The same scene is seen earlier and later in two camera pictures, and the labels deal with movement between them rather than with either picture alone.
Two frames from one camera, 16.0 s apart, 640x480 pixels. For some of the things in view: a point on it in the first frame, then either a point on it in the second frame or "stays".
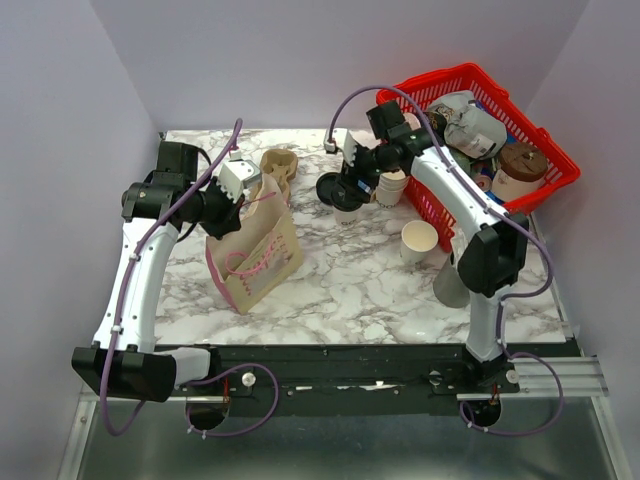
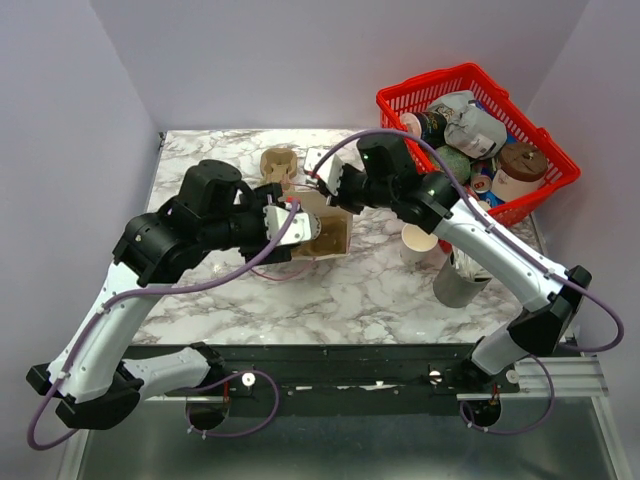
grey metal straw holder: [449, 287] stays
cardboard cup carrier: [280, 164] stays
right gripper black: [350, 180] → [339, 200]
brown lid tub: [521, 172] stays
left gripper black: [230, 219] → [250, 252]
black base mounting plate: [338, 380] stays
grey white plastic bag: [471, 129] stays
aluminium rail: [577, 377] stays
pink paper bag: [263, 254] → [336, 226]
